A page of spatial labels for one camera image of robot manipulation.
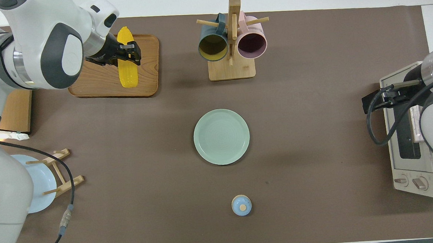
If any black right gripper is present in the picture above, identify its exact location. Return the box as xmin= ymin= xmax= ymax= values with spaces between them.
xmin=361 ymin=77 xmax=424 ymax=114

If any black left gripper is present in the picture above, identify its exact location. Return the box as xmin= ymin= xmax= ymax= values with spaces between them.
xmin=85 ymin=35 xmax=142 ymax=67

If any yellow corn cob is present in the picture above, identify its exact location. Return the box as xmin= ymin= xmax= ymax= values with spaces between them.
xmin=116 ymin=26 xmax=140 ymax=89

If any light green plate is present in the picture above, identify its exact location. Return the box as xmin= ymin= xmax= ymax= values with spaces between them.
xmin=192 ymin=108 xmax=252 ymax=167

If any white toaster oven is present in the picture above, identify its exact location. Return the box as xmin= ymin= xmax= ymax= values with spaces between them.
xmin=378 ymin=61 xmax=433 ymax=202

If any brown wooden tray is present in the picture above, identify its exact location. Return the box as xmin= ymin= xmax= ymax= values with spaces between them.
xmin=66 ymin=33 xmax=162 ymax=101

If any brown table mat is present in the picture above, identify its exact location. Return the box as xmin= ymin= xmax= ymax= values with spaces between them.
xmin=0 ymin=2 xmax=433 ymax=243

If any dark blue mug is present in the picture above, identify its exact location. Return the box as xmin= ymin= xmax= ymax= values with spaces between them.
xmin=197 ymin=13 xmax=229 ymax=62

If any wooden mug rack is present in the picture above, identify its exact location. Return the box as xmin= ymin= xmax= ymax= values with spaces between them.
xmin=195 ymin=0 xmax=273 ymax=82

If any pink mug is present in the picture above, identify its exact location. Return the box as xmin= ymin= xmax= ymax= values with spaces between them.
xmin=235 ymin=10 xmax=268 ymax=60

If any light wooden stepped box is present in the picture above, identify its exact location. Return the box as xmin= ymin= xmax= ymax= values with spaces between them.
xmin=0 ymin=89 xmax=35 ymax=135

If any wooden plate rack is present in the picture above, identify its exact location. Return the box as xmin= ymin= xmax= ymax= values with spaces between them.
xmin=25 ymin=147 xmax=85 ymax=199

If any light blue plate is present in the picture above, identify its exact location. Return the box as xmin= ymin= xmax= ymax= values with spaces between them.
xmin=10 ymin=153 xmax=58 ymax=215

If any small blue bell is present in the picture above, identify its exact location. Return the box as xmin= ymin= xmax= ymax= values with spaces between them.
xmin=231 ymin=194 xmax=253 ymax=217

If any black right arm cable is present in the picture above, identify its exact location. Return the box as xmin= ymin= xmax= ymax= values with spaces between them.
xmin=365 ymin=75 xmax=433 ymax=147

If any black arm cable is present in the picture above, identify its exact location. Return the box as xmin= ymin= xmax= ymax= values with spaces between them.
xmin=0 ymin=131 xmax=79 ymax=243
xmin=365 ymin=75 xmax=433 ymax=147

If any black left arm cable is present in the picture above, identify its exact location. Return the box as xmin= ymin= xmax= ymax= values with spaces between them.
xmin=0 ymin=131 xmax=79 ymax=243

